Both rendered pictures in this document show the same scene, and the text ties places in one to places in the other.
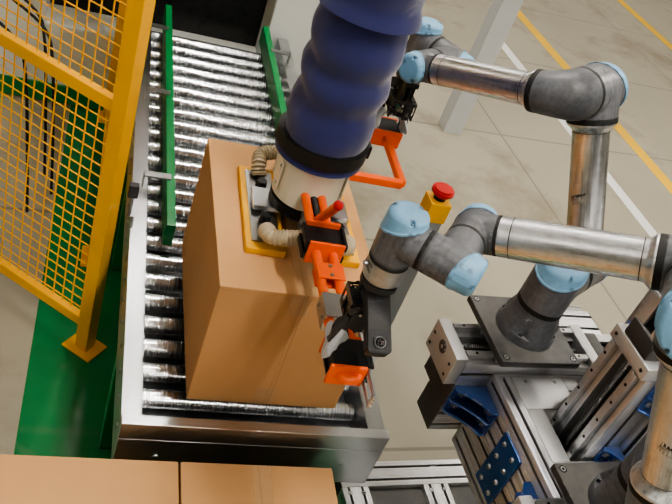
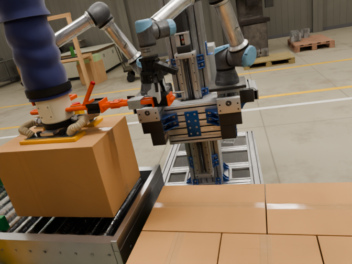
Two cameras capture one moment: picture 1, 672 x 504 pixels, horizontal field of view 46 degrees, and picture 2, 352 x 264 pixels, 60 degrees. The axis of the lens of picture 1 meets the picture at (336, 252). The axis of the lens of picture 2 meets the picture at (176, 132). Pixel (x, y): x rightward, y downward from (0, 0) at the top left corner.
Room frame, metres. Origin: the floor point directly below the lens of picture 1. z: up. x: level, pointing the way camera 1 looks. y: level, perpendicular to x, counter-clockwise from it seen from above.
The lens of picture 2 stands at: (0.19, 0.92, 1.51)
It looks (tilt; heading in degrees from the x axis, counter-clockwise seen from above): 22 degrees down; 311
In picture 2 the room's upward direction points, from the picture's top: 11 degrees counter-clockwise
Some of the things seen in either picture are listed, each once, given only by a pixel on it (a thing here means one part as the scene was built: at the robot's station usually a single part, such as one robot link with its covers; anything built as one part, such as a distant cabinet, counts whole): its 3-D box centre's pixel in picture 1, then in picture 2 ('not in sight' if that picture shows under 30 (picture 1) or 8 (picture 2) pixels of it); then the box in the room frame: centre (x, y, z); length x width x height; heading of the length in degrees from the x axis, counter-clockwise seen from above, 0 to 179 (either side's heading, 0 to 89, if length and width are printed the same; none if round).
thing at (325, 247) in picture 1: (322, 242); (97, 105); (1.44, 0.04, 1.14); 0.10 x 0.08 x 0.06; 112
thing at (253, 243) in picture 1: (261, 204); (51, 135); (1.64, 0.22, 1.04); 0.34 x 0.10 x 0.05; 22
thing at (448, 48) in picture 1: (447, 61); not in sight; (1.96, -0.08, 1.44); 0.11 x 0.11 x 0.08; 58
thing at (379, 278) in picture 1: (383, 268); (149, 51); (1.14, -0.09, 1.37); 0.08 x 0.08 x 0.05
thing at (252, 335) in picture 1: (270, 270); (72, 165); (1.68, 0.15, 0.81); 0.60 x 0.40 x 0.40; 23
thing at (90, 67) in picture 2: not in sight; (65, 53); (7.75, -3.88, 0.95); 1.50 x 1.31 x 1.90; 26
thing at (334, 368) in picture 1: (342, 359); (162, 99); (1.12, -0.09, 1.14); 0.08 x 0.07 x 0.05; 22
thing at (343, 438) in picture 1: (259, 433); (141, 200); (1.34, 0.01, 0.58); 0.70 x 0.03 x 0.06; 113
